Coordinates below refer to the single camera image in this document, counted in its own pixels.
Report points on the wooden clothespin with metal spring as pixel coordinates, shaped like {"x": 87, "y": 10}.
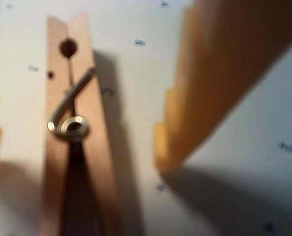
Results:
{"x": 55, "y": 49}

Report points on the white dotted table mat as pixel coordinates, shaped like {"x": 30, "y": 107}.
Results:
{"x": 136, "y": 73}

